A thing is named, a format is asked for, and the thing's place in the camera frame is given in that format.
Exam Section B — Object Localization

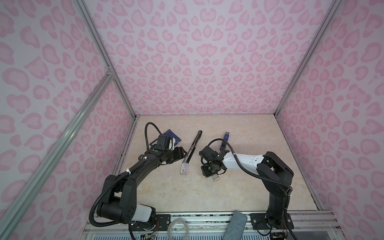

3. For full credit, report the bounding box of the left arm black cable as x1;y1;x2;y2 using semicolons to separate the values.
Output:
88;121;164;228

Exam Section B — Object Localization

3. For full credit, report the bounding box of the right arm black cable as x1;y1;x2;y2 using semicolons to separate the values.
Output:
206;138;299;240

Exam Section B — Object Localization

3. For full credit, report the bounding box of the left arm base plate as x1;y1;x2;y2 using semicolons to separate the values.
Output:
131;214;171;232

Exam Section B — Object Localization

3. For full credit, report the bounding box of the blue booklet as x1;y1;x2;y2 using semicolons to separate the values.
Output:
150;129;182;147

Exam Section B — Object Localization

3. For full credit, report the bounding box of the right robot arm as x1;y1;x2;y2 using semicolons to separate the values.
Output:
199;146;294;230

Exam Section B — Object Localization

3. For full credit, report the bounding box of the red white staple box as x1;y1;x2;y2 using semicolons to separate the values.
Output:
180;163;189;175

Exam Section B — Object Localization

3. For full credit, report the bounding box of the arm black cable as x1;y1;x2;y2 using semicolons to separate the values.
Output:
88;121;164;228
206;138;299;240

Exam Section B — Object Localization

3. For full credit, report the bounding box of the grey cloth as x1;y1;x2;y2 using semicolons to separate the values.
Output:
222;211;248;240

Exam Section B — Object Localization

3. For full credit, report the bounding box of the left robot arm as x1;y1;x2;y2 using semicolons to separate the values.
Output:
89;135;187;227

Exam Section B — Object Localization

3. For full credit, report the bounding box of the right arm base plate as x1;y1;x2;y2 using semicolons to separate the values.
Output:
250;213;295;231

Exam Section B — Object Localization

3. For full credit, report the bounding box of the clear tape roll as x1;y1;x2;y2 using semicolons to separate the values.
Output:
167;218;190;240

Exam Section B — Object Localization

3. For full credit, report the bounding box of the silver staple tray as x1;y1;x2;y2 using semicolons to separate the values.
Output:
211;174;220;182

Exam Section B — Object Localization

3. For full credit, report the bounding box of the aluminium frame rail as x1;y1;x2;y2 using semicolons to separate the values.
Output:
1;72;114;240

